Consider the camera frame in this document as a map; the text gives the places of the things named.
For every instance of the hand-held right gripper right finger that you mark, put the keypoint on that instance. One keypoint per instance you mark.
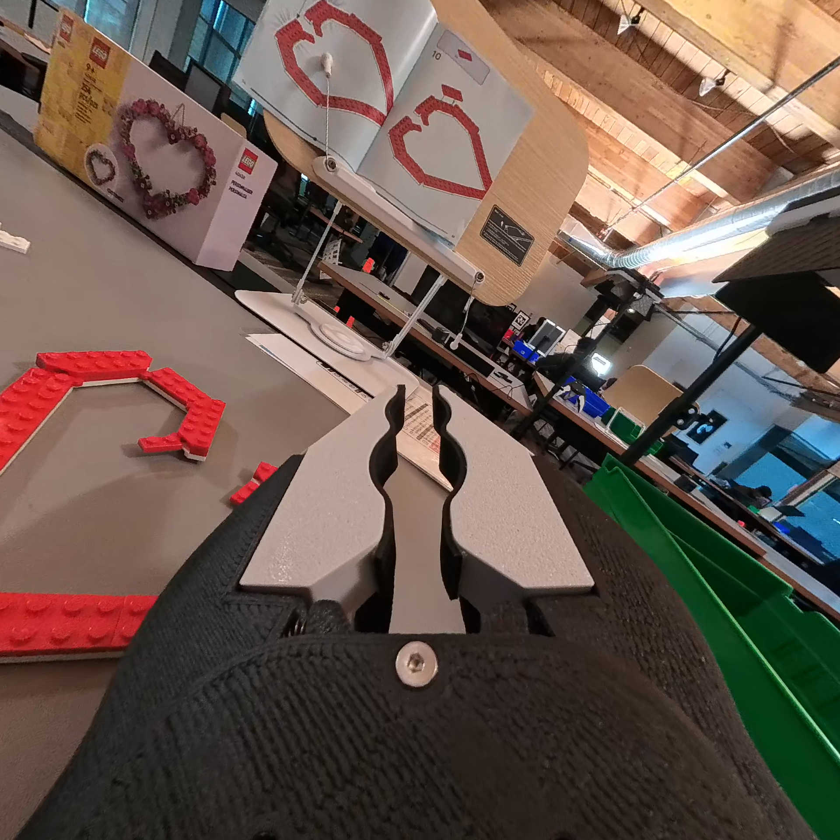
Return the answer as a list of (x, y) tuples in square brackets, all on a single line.
[(518, 518)]

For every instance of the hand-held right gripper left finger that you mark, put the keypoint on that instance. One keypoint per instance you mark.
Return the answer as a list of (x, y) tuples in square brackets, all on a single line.
[(315, 518)]

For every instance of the small red lego piece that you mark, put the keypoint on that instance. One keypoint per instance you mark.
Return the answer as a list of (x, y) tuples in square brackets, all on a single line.
[(253, 487)]

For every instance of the white and yellow lego box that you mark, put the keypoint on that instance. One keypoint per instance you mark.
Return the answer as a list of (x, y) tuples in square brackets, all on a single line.
[(197, 210)]

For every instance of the open lego instruction booklet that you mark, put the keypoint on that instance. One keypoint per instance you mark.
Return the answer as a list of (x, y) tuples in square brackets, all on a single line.
[(433, 131)]

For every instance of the small white lego piece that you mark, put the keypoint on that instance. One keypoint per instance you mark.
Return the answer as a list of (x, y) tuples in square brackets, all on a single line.
[(13, 243)]

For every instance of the blue storage bin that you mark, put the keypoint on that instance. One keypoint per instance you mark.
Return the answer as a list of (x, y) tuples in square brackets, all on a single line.
[(590, 400), (525, 350)]

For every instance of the small green background bin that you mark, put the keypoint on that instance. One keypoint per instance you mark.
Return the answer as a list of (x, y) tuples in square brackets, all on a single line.
[(630, 430)]

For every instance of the white printed paper sheet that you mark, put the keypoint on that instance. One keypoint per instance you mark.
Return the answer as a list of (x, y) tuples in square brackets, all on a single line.
[(315, 369)]

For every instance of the black stand pole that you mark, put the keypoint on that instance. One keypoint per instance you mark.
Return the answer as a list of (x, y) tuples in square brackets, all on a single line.
[(695, 407)]

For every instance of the long wooden background table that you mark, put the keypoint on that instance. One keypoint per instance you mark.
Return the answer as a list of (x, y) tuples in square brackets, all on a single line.
[(374, 285)]

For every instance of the green plastic bin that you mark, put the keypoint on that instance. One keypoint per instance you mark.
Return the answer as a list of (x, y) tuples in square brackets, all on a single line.
[(754, 656)]

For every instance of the black flat panel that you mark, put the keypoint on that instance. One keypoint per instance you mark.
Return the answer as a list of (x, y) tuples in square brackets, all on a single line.
[(781, 315)]

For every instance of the red lego heart frame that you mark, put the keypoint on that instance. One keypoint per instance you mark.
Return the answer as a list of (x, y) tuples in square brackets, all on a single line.
[(190, 410)]

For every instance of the silver air duct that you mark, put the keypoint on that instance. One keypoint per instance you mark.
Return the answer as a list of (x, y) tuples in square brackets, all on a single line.
[(722, 226)]

